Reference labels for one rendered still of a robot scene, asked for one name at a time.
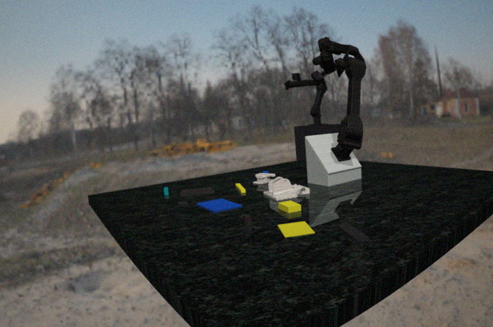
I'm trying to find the blue flat square plate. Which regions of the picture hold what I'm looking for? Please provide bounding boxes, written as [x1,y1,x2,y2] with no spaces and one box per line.
[196,198,242,212]

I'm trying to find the yellow flat plate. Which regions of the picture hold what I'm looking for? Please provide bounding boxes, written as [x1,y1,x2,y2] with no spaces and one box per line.
[278,221,315,237]

